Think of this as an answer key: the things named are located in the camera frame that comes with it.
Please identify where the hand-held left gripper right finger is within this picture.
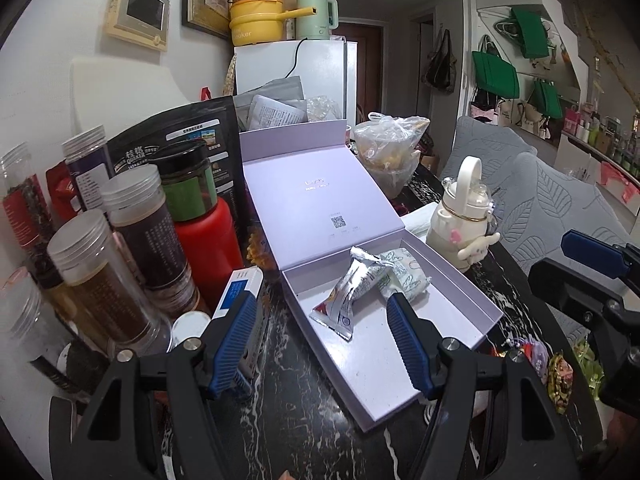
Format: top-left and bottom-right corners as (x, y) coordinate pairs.
(386, 291), (576, 480)

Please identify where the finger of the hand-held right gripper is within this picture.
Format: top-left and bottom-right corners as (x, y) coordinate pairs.
(527, 257), (640, 342)
(560, 229), (640, 282)

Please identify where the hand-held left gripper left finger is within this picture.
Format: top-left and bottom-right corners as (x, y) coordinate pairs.
(75, 292), (266, 480)

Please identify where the white green-print packet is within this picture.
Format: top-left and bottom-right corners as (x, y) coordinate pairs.
(377, 247), (432, 306)

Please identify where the silver snack packet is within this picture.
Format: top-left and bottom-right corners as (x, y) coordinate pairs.
(309, 246), (396, 342)

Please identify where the lavender gift box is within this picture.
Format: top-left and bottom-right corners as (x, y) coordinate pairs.
(239, 119), (505, 433)

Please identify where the green wrapper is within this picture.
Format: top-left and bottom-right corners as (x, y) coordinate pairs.
(570, 335), (608, 401)

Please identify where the white round lid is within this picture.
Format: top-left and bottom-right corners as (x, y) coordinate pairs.
(172, 310), (212, 356)

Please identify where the blue and white small box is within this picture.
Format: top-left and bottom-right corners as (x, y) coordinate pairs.
(210, 267), (265, 321)

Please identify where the grey leaf-pattern chair cushion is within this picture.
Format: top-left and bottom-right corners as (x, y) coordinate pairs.
(440, 115), (538, 196)
(492, 152), (633, 281)

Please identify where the brown gold candy wrapper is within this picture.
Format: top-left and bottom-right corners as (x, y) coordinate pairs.
(547, 352), (576, 415)

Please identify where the purple charm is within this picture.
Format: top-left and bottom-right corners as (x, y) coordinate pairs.
(505, 337), (551, 366)

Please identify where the red bottle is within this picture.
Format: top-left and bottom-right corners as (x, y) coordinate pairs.
(175, 197), (246, 311)

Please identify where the row of cosmetic bottles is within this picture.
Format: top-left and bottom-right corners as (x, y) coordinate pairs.
(562, 105), (640, 186)

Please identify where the cream cartoon water bottle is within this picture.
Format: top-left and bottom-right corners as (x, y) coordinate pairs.
(426, 156), (502, 273)

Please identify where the plastic jar with dark label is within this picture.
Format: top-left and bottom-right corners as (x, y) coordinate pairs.
(102, 164), (198, 311)

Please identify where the white tissue pack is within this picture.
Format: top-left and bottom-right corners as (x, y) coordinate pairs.
(400, 202), (441, 233)

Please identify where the plastic jar with brown contents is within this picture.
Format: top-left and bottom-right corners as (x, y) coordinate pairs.
(47, 210), (173, 356)

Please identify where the black round lid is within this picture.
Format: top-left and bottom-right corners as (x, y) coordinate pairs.
(59, 341), (116, 396)

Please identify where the green tote bag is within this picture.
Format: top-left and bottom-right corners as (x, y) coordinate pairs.
(510, 6), (551, 58)
(530, 80), (565, 121)
(472, 50), (521, 103)

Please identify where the dark jar with green label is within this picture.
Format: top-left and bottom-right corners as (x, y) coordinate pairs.
(149, 140), (218, 222)

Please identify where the clear plastic bag of snacks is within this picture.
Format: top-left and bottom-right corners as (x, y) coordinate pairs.
(352, 112), (431, 200)

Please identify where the clear plastic jar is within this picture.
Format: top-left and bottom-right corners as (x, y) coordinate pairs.
(0, 267), (51, 361)

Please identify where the plastic jar with purple label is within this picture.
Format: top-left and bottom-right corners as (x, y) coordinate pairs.
(61, 125), (116, 211)

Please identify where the black oat bag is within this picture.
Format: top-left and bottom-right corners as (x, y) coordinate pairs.
(106, 95), (251, 241)

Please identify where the red packet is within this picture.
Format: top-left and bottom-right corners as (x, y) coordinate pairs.
(46, 160), (81, 221)

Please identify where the printed paper leaflet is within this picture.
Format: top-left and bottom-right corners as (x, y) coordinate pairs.
(247, 95), (307, 131)

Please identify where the dark hanging bag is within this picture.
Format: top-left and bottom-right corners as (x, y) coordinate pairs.
(422, 29), (458, 95)

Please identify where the plastic jar with red contents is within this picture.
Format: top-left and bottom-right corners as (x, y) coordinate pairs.
(0, 142), (56, 281)

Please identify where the clear plastic wrap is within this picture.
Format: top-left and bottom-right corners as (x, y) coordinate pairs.
(306, 96), (346, 123)

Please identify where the grey mailing bag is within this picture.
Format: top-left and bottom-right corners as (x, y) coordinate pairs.
(235, 76), (308, 131)

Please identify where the woven straw fan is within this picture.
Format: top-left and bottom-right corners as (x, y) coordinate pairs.
(222, 52), (238, 97)

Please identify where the brown door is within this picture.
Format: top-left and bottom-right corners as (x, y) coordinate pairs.
(337, 17), (383, 121)

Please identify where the white fridge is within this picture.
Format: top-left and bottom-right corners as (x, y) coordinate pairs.
(234, 37), (358, 133)

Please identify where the yellow cooking pot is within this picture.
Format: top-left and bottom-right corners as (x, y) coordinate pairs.
(228, 0), (321, 47)

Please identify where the pale green kettle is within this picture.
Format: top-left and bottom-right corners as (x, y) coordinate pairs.
(294, 0), (339, 41)

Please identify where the framed picture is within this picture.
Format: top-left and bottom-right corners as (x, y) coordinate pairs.
(181, 0), (313, 41)

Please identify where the black power cable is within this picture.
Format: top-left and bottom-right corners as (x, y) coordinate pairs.
(291, 37), (311, 81)

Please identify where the wall intercom panel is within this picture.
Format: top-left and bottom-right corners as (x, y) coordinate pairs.
(103, 0), (171, 52)

